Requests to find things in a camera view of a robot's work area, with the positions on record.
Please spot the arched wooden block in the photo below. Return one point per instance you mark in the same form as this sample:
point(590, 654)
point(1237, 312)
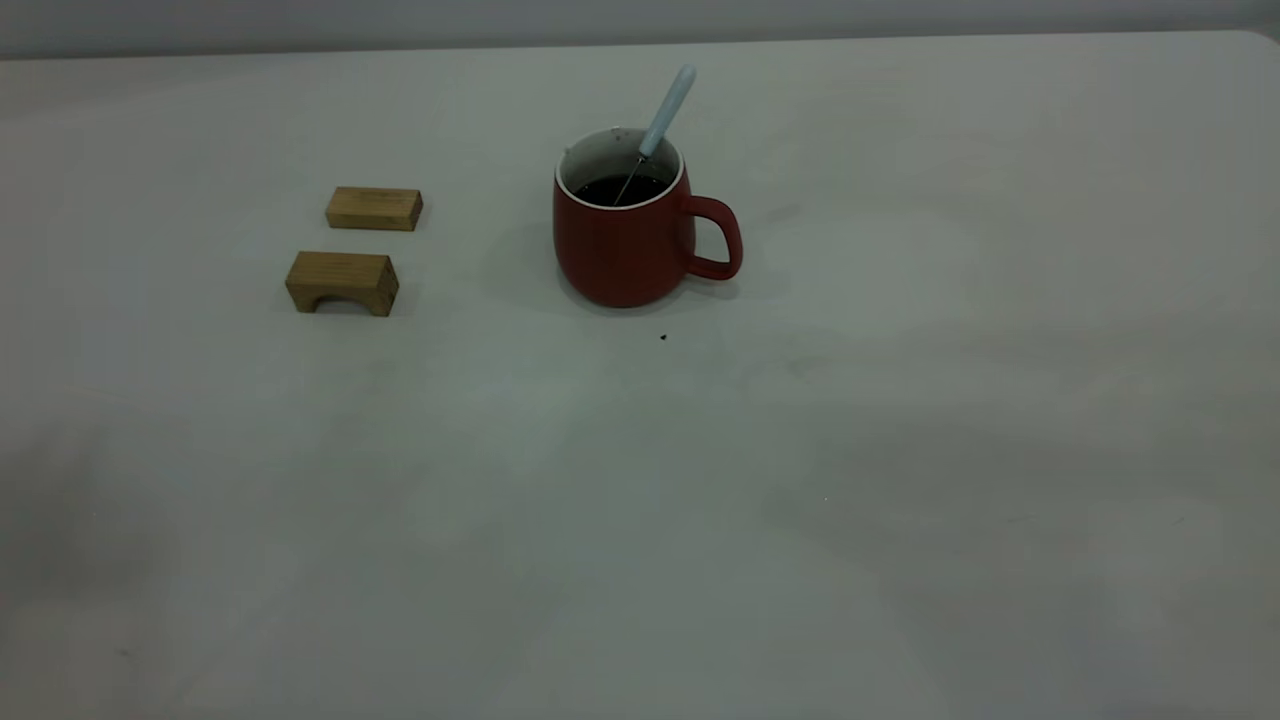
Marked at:
point(340, 275)

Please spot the red ceramic mug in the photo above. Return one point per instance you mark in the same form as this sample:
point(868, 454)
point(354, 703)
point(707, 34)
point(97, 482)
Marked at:
point(625, 250)

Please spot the flat rectangular wooden block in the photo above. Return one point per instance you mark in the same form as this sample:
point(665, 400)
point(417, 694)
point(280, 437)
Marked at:
point(375, 208)

